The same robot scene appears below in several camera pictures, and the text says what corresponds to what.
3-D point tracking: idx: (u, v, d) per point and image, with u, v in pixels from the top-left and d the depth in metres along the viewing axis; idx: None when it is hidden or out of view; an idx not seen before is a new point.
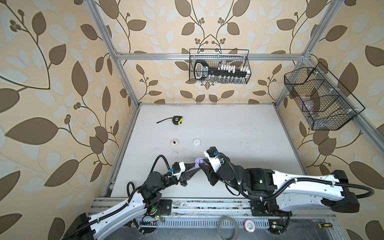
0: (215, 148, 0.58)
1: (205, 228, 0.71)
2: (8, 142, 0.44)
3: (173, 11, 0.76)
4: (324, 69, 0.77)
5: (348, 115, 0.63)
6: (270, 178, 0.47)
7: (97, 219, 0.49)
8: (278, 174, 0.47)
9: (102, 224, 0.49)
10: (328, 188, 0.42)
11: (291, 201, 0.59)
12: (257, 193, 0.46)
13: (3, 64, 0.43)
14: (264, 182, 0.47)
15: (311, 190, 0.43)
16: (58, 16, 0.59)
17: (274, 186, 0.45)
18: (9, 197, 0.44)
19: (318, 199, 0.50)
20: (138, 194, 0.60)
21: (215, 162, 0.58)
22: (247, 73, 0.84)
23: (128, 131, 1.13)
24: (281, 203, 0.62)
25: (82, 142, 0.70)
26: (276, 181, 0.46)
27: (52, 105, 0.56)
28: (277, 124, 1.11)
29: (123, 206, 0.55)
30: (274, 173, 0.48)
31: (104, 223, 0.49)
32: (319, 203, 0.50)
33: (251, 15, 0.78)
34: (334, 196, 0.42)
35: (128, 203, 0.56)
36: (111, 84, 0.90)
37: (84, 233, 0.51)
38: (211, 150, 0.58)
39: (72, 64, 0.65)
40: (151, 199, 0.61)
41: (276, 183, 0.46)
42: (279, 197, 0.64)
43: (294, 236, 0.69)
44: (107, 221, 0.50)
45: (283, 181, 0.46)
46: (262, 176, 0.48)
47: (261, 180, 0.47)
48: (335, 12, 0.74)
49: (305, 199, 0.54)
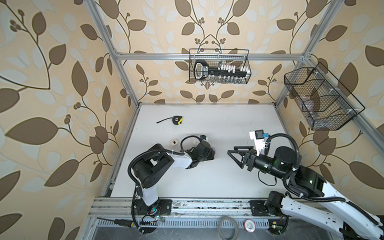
0: (263, 131, 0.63)
1: (205, 228, 0.71)
2: (8, 141, 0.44)
3: (173, 11, 0.76)
4: (324, 69, 0.77)
5: (348, 115, 0.63)
6: (319, 183, 0.45)
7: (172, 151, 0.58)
8: (329, 186, 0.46)
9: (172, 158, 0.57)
10: (371, 224, 0.41)
11: (300, 210, 0.59)
12: (299, 188, 0.45)
13: (4, 64, 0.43)
14: (314, 184, 0.45)
15: (350, 216, 0.42)
16: (58, 16, 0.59)
17: (321, 192, 0.44)
18: (9, 197, 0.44)
19: (335, 225, 0.50)
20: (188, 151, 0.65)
21: (260, 145, 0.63)
22: (247, 73, 0.84)
23: (128, 131, 1.13)
24: (288, 207, 0.62)
25: (82, 142, 0.70)
26: (324, 189, 0.45)
27: (52, 105, 0.56)
28: (277, 124, 1.11)
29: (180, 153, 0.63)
30: (326, 183, 0.46)
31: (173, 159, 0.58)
32: (333, 229, 0.50)
33: (251, 15, 0.78)
34: (369, 233, 0.41)
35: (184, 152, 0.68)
36: (111, 84, 0.90)
37: (164, 157, 0.50)
38: (260, 133, 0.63)
39: (72, 64, 0.65)
40: (193, 163, 0.71)
41: (323, 191, 0.44)
42: (287, 201, 0.64)
43: (294, 236, 0.69)
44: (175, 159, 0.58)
45: (332, 195, 0.44)
46: (313, 175, 0.46)
47: (312, 181, 0.45)
48: (335, 12, 0.74)
49: (321, 217, 0.54)
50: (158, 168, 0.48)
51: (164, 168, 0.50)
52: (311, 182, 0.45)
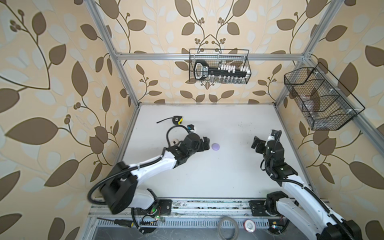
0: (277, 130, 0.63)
1: (205, 228, 0.71)
2: (8, 142, 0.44)
3: (173, 11, 0.76)
4: (324, 69, 0.77)
5: (348, 115, 0.63)
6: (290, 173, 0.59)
7: (137, 166, 0.49)
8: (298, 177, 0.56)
9: (142, 171, 0.48)
10: (322, 210, 0.45)
11: (293, 209, 0.58)
12: (272, 170, 0.62)
13: (3, 64, 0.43)
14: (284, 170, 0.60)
15: (307, 201, 0.48)
16: (57, 16, 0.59)
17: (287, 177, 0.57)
18: (9, 197, 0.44)
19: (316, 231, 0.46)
20: (169, 153, 0.59)
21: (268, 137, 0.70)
22: (247, 73, 0.84)
23: (128, 131, 1.13)
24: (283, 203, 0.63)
25: (82, 142, 0.70)
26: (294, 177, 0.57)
27: (52, 106, 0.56)
28: (277, 124, 1.11)
29: (158, 159, 0.54)
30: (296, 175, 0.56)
31: (144, 171, 0.48)
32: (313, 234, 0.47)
33: (251, 15, 0.78)
34: (319, 220, 0.44)
35: (162, 157, 0.56)
36: (111, 84, 0.90)
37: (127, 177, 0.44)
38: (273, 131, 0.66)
39: (72, 64, 0.65)
40: (181, 159, 0.62)
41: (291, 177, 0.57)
42: (287, 200, 0.64)
43: (294, 236, 0.69)
44: (146, 170, 0.49)
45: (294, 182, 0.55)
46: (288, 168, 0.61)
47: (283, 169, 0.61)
48: (335, 12, 0.74)
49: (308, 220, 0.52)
50: (121, 197, 0.42)
51: (131, 189, 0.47)
52: (284, 171, 0.60)
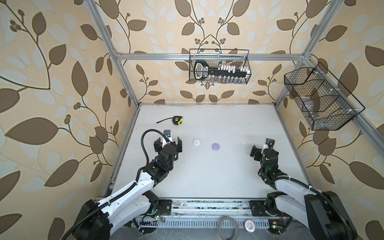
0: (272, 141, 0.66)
1: (205, 228, 0.71)
2: (8, 142, 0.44)
3: (173, 11, 0.76)
4: (324, 69, 0.77)
5: (348, 115, 0.63)
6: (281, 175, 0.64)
7: (107, 201, 0.45)
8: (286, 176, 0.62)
9: (114, 205, 0.45)
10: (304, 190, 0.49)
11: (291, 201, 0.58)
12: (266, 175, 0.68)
13: (4, 64, 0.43)
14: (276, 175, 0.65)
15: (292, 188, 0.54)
16: (57, 16, 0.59)
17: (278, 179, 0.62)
18: (9, 197, 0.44)
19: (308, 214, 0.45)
20: (144, 174, 0.57)
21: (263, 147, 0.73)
22: (247, 73, 0.84)
23: (128, 131, 1.13)
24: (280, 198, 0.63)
25: (82, 141, 0.70)
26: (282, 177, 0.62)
27: (52, 106, 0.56)
28: (277, 124, 1.11)
29: (132, 186, 0.52)
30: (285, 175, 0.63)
31: (116, 205, 0.45)
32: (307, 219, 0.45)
33: (251, 15, 0.78)
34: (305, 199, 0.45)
35: (136, 182, 0.53)
36: (111, 84, 0.90)
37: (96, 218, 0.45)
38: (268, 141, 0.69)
39: (72, 64, 0.65)
40: (160, 176, 0.60)
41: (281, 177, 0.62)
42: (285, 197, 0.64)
43: (294, 236, 0.69)
44: (118, 202, 0.46)
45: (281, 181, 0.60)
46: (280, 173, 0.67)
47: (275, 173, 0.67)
48: (335, 12, 0.74)
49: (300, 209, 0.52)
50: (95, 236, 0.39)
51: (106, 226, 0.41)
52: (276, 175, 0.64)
